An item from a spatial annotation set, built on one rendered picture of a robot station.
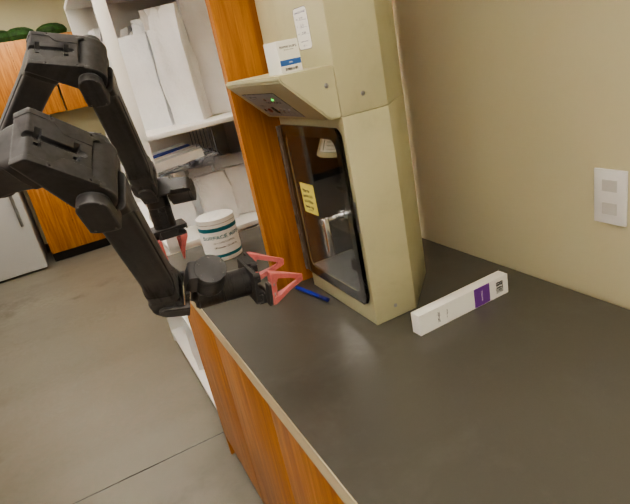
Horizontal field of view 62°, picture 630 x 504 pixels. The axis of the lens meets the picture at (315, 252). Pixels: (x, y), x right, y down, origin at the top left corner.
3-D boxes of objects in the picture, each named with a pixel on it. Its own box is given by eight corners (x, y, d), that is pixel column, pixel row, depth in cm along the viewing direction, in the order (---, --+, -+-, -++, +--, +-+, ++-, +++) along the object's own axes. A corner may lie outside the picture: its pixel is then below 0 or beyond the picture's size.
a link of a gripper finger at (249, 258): (277, 243, 114) (236, 253, 110) (291, 253, 108) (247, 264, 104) (281, 272, 116) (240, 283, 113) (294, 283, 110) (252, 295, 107)
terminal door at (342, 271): (311, 269, 145) (280, 123, 131) (370, 305, 118) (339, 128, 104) (308, 270, 145) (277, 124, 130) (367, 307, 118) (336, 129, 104)
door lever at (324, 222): (351, 251, 116) (345, 248, 119) (344, 210, 113) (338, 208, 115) (330, 259, 115) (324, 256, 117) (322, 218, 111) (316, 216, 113)
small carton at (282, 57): (289, 71, 109) (283, 40, 107) (303, 69, 105) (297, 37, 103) (269, 76, 106) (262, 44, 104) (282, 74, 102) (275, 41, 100)
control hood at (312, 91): (278, 114, 131) (269, 73, 127) (342, 117, 103) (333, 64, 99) (235, 125, 127) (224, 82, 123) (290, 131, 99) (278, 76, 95)
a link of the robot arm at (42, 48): (29, 7, 88) (27, 51, 84) (111, 39, 97) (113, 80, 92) (-26, 155, 117) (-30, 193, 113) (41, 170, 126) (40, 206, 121)
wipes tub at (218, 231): (236, 244, 193) (225, 205, 188) (248, 253, 182) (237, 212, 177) (202, 256, 188) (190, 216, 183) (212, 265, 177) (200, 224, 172)
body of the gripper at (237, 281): (245, 255, 109) (210, 264, 106) (262, 272, 100) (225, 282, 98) (249, 284, 111) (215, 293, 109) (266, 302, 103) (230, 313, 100)
